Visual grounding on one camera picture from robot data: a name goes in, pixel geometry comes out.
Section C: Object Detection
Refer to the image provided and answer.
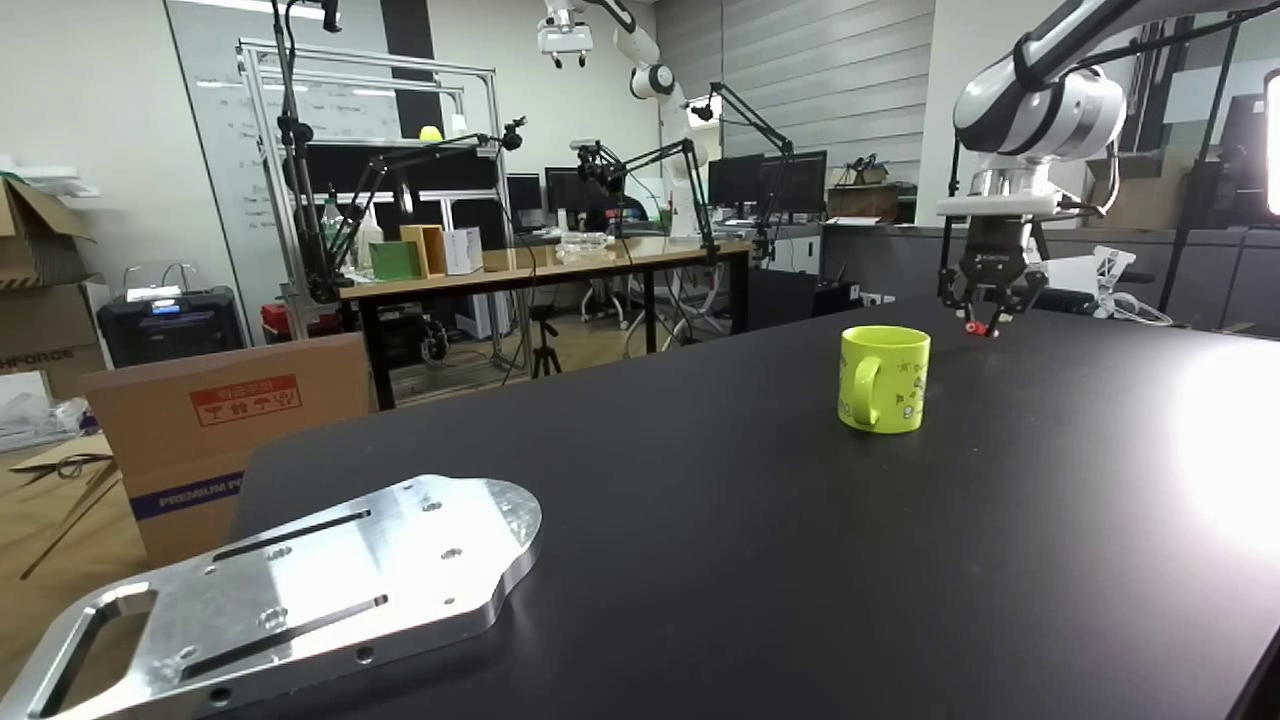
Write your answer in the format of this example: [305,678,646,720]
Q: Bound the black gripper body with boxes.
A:
[953,211,1041,296]

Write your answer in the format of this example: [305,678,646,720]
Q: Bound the thin black pole stand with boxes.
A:
[933,142,965,299]

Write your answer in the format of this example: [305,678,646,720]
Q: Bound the white plastic device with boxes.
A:
[1044,245,1175,334]

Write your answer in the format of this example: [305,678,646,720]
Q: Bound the yellow-green mug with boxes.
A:
[831,321,935,439]

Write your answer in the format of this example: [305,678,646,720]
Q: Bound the plain brown cardboard box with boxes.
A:
[1099,151,1181,232]

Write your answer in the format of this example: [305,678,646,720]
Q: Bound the potted plant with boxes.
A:
[839,151,896,189]

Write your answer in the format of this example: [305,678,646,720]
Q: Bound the black light stand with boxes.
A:
[1157,0,1280,321]

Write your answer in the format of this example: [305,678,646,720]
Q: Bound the black computer monitor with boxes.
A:
[705,150,831,222]

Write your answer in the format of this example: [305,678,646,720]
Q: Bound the bright light panel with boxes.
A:
[1261,69,1280,222]

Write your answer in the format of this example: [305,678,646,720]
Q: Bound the small black tripod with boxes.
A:
[525,304,569,385]

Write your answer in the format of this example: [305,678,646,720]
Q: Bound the long wooden desk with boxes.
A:
[336,237,755,414]

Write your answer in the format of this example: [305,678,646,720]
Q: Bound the white ceiling projector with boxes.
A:
[535,0,602,72]

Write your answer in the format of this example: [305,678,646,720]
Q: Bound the white box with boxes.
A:
[439,225,489,281]

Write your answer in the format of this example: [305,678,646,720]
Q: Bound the wooden open box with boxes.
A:
[396,222,452,281]

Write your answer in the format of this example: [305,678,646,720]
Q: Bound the green box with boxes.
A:
[368,237,426,285]

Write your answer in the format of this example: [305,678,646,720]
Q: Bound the tall black tripod stand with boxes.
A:
[269,0,352,309]

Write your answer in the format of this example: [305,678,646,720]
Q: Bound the aluminium mounting plate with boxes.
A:
[0,473,549,720]

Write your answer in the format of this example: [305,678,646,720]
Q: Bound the whiteboard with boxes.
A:
[163,0,404,326]

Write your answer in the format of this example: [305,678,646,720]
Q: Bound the cardboard box with red label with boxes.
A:
[79,334,381,565]

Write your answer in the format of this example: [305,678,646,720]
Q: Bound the black printer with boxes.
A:
[91,285,249,374]

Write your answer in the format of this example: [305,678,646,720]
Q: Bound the open brown cardboard box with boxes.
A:
[0,174,104,374]

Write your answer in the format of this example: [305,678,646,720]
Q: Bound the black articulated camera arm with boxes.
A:
[569,131,719,252]

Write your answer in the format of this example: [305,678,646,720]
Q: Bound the metal frame rack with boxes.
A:
[231,31,513,272]

